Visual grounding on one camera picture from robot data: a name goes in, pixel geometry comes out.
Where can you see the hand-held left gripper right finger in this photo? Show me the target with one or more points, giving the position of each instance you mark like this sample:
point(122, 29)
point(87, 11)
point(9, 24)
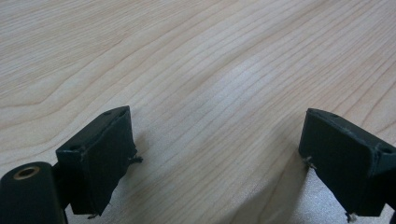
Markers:
point(342, 161)

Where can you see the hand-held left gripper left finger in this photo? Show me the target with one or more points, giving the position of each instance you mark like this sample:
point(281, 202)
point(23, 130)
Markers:
point(96, 158)

